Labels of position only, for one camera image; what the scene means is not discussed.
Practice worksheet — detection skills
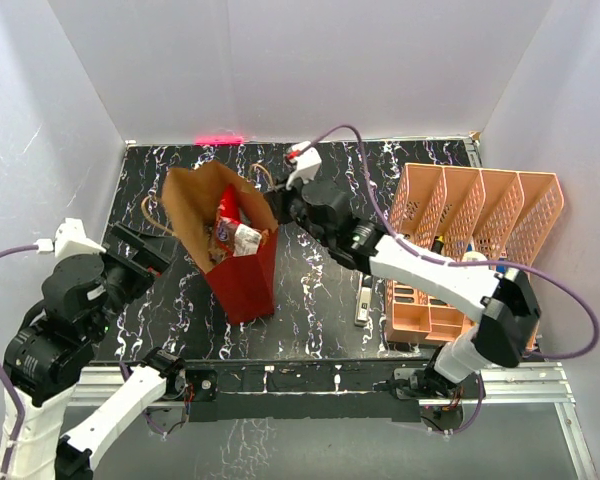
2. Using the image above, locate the white lotion bottle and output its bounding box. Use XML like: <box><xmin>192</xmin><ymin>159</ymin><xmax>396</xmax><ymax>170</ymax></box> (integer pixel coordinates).
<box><xmin>462</xmin><ymin>250</ymin><xmax>490</xmax><ymax>267</ymax></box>

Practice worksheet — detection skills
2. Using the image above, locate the black silver stapler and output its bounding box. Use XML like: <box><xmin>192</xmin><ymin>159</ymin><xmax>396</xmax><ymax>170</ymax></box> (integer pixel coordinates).
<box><xmin>354</xmin><ymin>274</ymin><xmax>373</xmax><ymax>328</ymax></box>

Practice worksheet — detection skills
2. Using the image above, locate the pink tape strip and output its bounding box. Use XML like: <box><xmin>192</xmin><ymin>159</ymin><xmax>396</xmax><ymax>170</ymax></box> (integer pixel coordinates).
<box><xmin>194</xmin><ymin>134</ymin><xmax>244</xmax><ymax>146</ymax></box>

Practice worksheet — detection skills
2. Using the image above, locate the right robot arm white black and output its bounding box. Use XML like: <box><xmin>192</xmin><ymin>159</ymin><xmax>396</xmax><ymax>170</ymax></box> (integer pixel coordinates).
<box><xmin>264</xmin><ymin>180</ymin><xmax>540</xmax><ymax>398</ymax></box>

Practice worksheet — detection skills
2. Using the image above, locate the red brown paper bag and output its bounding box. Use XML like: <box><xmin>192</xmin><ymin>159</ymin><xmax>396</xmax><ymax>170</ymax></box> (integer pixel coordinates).
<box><xmin>140</xmin><ymin>160</ymin><xmax>279</xmax><ymax>325</ymax></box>

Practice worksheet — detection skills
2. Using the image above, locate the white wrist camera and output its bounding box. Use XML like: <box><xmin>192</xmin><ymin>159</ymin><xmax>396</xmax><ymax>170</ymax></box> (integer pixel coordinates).
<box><xmin>34</xmin><ymin>218</ymin><xmax>106</xmax><ymax>261</ymax></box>
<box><xmin>286</xmin><ymin>141</ymin><xmax>322</xmax><ymax>190</ymax></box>

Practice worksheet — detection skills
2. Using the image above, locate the peach plastic desk organizer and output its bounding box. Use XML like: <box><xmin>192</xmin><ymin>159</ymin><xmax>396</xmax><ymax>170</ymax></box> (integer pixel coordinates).
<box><xmin>385</xmin><ymin>163</ymin><xmax>564</xmax><ymax>345</ymax></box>

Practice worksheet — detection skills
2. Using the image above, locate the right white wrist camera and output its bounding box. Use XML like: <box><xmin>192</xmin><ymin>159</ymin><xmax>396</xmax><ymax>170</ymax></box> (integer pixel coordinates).
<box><xmin>286</xmin><ymin>141</ymin><xmax>322</xmax><ymax>190</ymax></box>

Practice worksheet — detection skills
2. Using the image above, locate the black yellow marker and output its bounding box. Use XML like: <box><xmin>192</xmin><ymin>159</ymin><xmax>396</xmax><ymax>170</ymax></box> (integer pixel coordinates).
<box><xmin>431</xmin><ymin>235</ymin><xmax>445</xmax><ymax>254</ymax></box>

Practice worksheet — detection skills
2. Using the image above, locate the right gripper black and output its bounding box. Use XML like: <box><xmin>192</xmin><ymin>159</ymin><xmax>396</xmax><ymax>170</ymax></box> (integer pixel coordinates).
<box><xmin>265</xmin><ymin>170</ymin><xmax>333</xmax><ymax>248</ymax></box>

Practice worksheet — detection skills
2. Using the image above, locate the aluminium front rail frame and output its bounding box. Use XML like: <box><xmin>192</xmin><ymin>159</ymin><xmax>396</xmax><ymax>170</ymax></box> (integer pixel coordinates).
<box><xmin>14</xmin><ymin>362</ymin><xmax>596</xmax><ymax>480</ymax></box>

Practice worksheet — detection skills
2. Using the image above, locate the blue small box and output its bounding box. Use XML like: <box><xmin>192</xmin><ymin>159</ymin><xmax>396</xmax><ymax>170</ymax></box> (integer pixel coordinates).
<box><xmin>495</xmin><ymin>257</ymin><xmax>508</xmax><ymax>274</ymax></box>

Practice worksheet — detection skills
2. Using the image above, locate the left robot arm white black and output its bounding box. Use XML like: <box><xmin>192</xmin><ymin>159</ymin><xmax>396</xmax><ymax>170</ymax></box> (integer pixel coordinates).
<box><xmin>0</xmin><ymin>218</ymin><xmax>187</xmax><ymax>479</ymax></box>

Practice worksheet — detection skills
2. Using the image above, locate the red cookie snack bag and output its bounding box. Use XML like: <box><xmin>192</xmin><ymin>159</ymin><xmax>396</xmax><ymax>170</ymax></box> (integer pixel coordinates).
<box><xmin>213</xmin><ymin>184</ymin><xmax>241</xmax><ymax>255</ymax></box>

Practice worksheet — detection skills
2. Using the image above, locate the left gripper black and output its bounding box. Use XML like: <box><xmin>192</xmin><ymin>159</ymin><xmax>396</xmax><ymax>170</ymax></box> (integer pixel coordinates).
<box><xmin>88</xmin><ymin>220</ymin><xmax>179</xmax><ymax>338</ymax></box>

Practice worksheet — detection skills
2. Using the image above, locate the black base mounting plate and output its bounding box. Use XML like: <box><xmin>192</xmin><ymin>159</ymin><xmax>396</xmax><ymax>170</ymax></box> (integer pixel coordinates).
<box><xmin>186</xmin><ymin>357</ymin><xmax>424</xmax><ymax>422</ymax></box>

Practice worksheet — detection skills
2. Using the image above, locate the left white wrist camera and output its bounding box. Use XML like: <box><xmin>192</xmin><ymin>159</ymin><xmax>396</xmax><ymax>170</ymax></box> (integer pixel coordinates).
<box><xmin>34</xmin><ymin>218</ymin><xmax>106</xmax><ymax>261</ymax></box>

